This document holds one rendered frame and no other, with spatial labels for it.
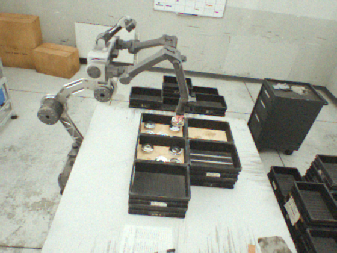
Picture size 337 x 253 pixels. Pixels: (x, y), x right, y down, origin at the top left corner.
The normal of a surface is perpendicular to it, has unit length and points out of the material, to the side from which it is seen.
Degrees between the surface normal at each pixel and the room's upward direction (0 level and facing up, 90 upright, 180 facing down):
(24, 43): 91
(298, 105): 90
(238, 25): 90
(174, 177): 0
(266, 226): 0
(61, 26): 90
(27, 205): 0
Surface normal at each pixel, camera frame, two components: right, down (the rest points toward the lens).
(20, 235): 0.12, -0.79
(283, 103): 0.00, 0.61
